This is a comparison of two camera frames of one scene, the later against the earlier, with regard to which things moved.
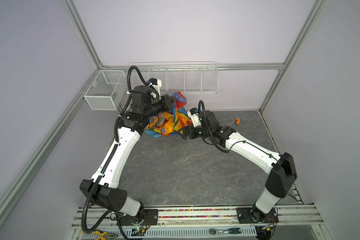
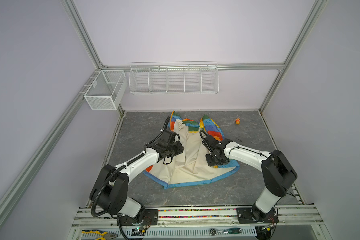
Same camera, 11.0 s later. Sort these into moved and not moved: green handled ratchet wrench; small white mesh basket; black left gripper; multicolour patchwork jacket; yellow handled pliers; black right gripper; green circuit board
Moved: black left gripper; black right gripper; multicolour patchwork jacket
Not moved: green circuit board; green handled ratchet wrench; yellow handled pliers; small white mesh basket
